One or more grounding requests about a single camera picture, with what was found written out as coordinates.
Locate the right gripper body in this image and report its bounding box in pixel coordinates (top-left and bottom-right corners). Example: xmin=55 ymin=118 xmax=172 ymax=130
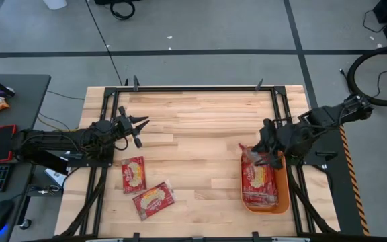
xmin=252 ymin=118 xmax=287 ymax=154

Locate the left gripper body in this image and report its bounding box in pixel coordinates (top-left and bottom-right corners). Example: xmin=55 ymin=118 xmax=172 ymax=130
xmin=114 ymin=106 xmax=144 ymax=149

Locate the orange plastic basket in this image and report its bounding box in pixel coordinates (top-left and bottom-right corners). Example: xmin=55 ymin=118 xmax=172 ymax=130
xmin=239 ymin=145 xmax=291 ymax=215

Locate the black panel with hazard stripe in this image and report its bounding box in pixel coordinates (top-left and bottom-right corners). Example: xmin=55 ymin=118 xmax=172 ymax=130
xmin=312 ymin=116 xmax=371 ymax=237

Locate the black flat box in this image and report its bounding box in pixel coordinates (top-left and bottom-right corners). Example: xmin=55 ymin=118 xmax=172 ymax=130
xmin=24 ymin=149 xmax=69 ymax=175

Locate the black office desk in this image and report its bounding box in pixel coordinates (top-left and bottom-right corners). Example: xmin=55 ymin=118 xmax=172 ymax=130
xmin=0 ymin=73 xmax=52 ymax=242

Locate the red smartphone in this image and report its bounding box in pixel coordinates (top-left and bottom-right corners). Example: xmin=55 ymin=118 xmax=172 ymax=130
xmin=0 ymin=124 xmax=18 ymax=164

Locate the black aluminium table frame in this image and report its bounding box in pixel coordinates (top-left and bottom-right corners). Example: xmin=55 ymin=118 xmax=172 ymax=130
xmin=58 ymin=85 xmax=339 ymax=242

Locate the yellow cable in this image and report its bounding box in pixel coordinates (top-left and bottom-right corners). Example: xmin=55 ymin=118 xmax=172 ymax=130
xmin=37 ymin=116 xmax=79 ymax=134

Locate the long black floor cable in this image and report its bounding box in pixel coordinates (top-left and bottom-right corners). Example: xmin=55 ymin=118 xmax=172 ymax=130
xmin=85 ymin=0 xmax=124 ymax=87

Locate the thick black hose loop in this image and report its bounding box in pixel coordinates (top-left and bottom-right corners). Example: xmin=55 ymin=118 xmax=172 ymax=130
xmin=345 ymin=44 xmax=387 ymax=108

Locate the coiled black cable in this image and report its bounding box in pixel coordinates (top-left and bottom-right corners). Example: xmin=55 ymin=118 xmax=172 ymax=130
xmin=109 ymin=0 xmax=136 ymax=22

